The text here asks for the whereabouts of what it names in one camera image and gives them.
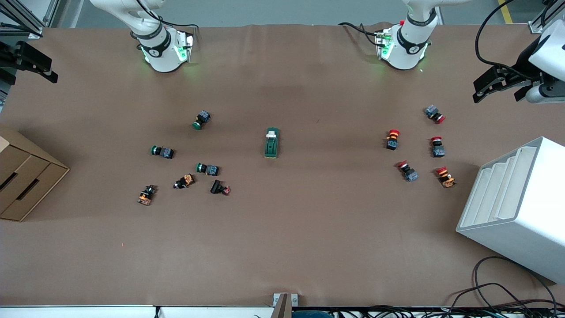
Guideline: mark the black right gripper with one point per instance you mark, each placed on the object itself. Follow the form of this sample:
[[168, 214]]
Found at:
[[9, 55]]

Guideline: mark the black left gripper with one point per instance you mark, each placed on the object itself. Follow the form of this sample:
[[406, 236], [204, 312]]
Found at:
[[522, 63]]

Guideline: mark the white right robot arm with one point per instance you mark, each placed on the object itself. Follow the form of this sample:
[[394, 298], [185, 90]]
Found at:
[[163, 48]]

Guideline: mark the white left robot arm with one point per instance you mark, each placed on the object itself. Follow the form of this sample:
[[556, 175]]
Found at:
[[408, 42]]

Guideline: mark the red mushroom button grey block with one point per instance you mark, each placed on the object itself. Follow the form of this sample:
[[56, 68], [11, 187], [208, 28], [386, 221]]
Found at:
[[437, 147], [434, 113], [408, 172]]

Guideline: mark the red mushroom button orange block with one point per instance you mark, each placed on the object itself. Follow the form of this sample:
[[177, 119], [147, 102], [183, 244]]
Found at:
[[446, 177]]

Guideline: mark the brown cardboard drawer box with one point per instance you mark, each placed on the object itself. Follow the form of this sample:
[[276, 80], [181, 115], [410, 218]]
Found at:
[[26, 176]]

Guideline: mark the red mushroom button orange collar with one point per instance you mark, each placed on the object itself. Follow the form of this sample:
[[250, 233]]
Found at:
[[392, 139]]

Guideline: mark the white stepped plastic bin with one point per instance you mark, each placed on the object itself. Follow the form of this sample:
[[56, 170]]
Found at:
[[525, 212]]

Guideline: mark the brown paper table cover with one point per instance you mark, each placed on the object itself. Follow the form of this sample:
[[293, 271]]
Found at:
[[309, 229]]

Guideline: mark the teal round object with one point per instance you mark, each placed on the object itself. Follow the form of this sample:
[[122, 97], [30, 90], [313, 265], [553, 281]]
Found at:
[[311, 315]]

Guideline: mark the aluminium frame profile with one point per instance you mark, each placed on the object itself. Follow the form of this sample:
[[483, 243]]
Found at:
[[536, 24], [26, 20]]

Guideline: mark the green push button switch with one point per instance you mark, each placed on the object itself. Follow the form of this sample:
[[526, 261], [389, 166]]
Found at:
[[201, 119], [163, 152], [208, 169]]

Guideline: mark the black orange knob switch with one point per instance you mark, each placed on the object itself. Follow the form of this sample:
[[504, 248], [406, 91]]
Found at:
[[184, 181], [147, 194]]

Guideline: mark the black switch with red lens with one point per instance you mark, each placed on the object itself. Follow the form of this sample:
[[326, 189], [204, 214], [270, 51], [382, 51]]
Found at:
[[219, 187]]

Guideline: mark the metal table edge bracket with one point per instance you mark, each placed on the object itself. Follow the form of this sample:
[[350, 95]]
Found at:
[[284, 304]]

